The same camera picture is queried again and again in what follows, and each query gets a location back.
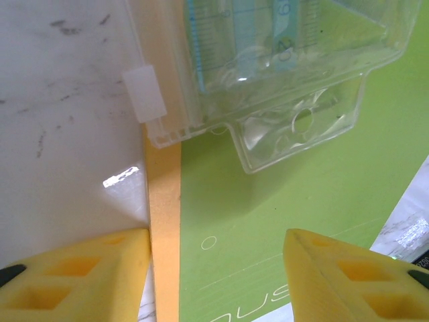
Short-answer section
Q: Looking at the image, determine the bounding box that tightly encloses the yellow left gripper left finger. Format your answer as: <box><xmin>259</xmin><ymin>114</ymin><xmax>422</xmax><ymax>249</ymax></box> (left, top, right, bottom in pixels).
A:
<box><xmin>0</xmin><ymin>227</ymin><xmax>151</xmax><ymax>322</ymax></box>

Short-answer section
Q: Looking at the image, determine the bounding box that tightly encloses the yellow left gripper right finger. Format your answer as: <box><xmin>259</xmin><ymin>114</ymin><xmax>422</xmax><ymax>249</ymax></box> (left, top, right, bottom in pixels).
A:
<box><xmin>283</xmin><ymin>228</ymin><xmax>429</xmax><ymax>322</ymax></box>

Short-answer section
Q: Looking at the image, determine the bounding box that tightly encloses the green notebook with orange spine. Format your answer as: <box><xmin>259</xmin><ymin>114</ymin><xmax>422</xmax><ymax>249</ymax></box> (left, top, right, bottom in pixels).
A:
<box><xmin>143</xmin><ymin>0</ymin><xmax>429</xmax><ymax>322</ymax></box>

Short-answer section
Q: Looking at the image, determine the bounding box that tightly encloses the clear plastic ruler case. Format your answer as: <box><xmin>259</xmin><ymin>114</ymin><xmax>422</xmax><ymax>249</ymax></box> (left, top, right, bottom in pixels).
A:
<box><xmin>121</xmin><ymin>0</ymin><xmax>424</xmax><ymax>175</ymax></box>

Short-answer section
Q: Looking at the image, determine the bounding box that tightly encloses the clear ruler with teal band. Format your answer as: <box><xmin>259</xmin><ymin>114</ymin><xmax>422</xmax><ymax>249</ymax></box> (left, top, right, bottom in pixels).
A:
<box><xmin>234</xmin><ymin>0</ymin><xmax>319</xmax><ymax>74</ymax></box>

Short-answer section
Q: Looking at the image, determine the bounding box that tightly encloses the blue-edged transparent ruler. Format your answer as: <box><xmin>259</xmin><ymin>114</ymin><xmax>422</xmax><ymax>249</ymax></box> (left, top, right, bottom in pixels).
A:
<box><xmin>186</xmin><ymin>0</ymin><xmax>211</xmax><ymax>94</ymax></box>

